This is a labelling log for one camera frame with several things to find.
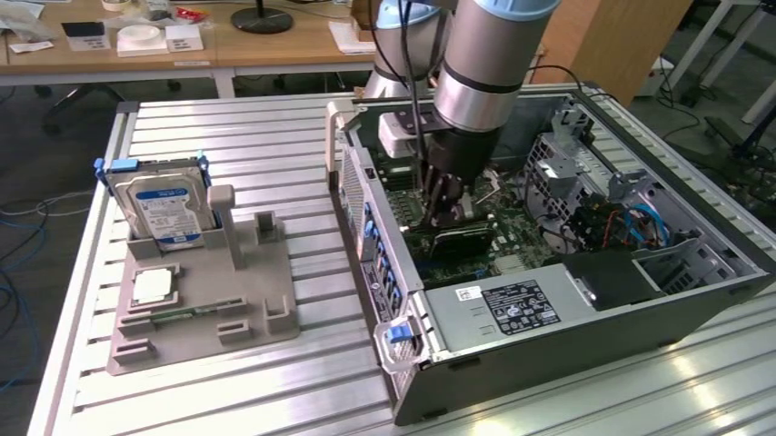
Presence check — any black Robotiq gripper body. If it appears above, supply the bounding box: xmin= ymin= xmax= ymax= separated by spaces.
xmin=422 ymin=126 xmax=504 ymax=186

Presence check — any green graphics card black fan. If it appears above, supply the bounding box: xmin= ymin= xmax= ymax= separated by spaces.
xmin=402 ymin=216 xmax=496 ymax=265

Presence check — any metal socket cover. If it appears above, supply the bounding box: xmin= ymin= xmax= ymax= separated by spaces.
xmin=480 ymin=168 xmax=505 ymax=202

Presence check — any green motherboard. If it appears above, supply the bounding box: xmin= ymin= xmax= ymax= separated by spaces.
xmin=373 ymin=156 xmax=565 ymax=291

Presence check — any metal disk bay cage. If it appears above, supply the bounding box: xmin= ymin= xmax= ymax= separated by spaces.
xmin=524 ymin=131 xmax=608 ymax=220

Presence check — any grey power supply unit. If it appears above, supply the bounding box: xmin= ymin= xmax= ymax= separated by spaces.
xmin=424 ymin=264 xmax=600 ymax=353

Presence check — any white paper stack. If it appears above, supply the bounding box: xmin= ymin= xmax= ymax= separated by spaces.
xmin=329 ymin=20 xmax=378 ymax=55

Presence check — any cardboard box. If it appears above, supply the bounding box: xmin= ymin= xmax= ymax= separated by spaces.
xmin=350 ymin=0 xmax=385 ymax=45

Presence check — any black open PC case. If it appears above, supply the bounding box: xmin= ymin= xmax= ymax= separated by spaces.
xmin=326 ymin=81 xmax=776 ymax=427

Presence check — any wooden cabinet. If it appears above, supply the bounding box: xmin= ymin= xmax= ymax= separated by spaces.
xmin=533 ymin=0 xmax=696 ymax=106

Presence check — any wooden desk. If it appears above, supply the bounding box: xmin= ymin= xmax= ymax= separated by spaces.
xmin=0 ymin=0 xmax=547 ymax=87

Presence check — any grey plastic parts rack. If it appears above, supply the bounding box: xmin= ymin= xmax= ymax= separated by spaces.
xmin=106 ymin=183 xmax=304 ymax=377

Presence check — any black round lamp base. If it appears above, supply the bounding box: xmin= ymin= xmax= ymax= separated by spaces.
xmin=230 ymin=0 xmax=297 ymax=35

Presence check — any hard disk in blue caddy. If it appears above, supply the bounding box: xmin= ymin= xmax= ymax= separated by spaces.
xmin=94 ymin=155 xmax=213 ymax=252

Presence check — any green RAM stick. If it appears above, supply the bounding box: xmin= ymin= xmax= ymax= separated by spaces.
xmin=150 ymin=302 xmax=223 ymax=322

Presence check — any silver CPU chip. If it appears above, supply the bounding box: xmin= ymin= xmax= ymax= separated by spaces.
xmin=131 ymin=268 xmax=177 ymax=304

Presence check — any red packet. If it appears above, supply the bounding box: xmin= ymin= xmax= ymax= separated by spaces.
xmin=175 ymin=5 xmax=211 ymax=25

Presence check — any white box with tape roll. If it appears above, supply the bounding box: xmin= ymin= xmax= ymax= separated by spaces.
xmin=115 ymin=25 xmax=171 ymax=58

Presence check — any black office chair base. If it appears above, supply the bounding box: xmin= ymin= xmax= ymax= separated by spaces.
xmin=34 ymin=84 xmax=125 ymax=135

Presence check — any black and white box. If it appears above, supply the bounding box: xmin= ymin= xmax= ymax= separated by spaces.
xmin=60 ymin=21 xmax=114 ymax=53

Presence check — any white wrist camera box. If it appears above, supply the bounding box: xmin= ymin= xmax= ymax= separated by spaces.
xmin=377 ymin=112 xmax=428 ymax=159

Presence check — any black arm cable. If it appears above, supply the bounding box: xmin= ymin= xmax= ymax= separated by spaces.
xmin=398 ymin=0 xmax=428 ymax=193

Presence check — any black cable behind case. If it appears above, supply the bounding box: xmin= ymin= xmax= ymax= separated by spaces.
xmin=525 ymin=64 xmax=615 ymax=100

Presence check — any red wire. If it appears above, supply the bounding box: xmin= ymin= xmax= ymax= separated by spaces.
xmin=599 ymin=210 xmax=633 ymax=250

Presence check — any blue wire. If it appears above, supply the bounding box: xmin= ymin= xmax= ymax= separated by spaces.
xmin=623 ymin=205 xmax=672 ymax=250

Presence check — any metal drive bracket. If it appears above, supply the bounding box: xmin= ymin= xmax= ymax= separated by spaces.
xmin=629 ymin=230 xmax=760 ymax=297

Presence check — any white desk frame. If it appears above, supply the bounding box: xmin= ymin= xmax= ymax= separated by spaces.
xmin=659 ymin=0 xmax=776 ymax=124

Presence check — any white floor cable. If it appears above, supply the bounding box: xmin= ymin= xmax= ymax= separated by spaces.
xmin=0 ymin=190 xmax=94 ymax=218

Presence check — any blue floor cable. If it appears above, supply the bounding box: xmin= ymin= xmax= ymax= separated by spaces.
xmin=0 ymin=217 xmax=46 ymax=392

